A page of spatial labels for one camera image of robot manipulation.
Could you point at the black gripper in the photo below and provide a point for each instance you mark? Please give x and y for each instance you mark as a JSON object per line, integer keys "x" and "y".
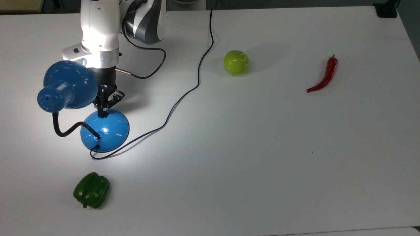
{"x": 106, "y": 78}

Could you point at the blue gooseneck desk lamp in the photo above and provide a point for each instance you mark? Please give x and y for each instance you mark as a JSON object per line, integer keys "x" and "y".
{"x": 108, "y": 134}

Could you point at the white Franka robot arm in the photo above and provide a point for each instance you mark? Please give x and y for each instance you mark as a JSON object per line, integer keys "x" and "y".
{"x": 98, "y": 26}

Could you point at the green toy bell pepper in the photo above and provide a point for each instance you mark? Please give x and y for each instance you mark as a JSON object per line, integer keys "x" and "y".
{"x": 92, "y": 190}

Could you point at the tan wooden board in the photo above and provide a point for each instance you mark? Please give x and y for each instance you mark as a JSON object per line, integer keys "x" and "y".
{"x": 19, "y": 5}

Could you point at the yellow-green toy apple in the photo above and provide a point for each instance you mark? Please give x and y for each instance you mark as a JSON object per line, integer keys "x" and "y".
{"x": 236, "y": 62}

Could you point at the red toy chili pepper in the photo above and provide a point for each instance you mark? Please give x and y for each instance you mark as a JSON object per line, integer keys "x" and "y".
{"x": 329, "y": 73}

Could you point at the black table clamp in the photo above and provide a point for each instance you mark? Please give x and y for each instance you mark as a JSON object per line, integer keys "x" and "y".
{"x": 385, "y": 11}

